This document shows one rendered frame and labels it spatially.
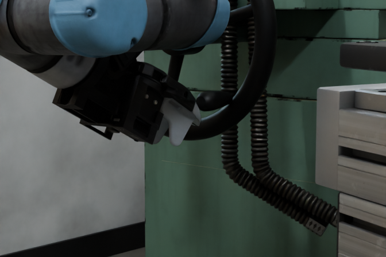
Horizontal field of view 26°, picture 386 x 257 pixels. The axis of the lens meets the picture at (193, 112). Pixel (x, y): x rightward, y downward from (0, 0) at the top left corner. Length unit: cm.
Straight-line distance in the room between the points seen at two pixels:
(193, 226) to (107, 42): 70
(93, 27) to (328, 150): 23
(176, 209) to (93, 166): 141
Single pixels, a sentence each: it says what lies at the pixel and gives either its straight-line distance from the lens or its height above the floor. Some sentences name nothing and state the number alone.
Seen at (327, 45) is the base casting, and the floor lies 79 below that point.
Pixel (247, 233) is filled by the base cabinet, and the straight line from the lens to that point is 131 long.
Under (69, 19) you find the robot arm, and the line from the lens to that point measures 72.
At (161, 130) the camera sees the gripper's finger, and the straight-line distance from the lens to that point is 102.
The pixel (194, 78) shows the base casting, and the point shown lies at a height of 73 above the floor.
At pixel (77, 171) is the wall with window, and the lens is 274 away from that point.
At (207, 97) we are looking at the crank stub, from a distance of 102.
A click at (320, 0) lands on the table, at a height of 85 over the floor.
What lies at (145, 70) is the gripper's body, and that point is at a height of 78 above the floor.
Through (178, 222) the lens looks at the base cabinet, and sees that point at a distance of 139.
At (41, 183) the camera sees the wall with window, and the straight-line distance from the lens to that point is 266.
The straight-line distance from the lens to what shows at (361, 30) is 117.
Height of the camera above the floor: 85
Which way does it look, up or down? 7 degrees down
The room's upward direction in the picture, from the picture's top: straight up
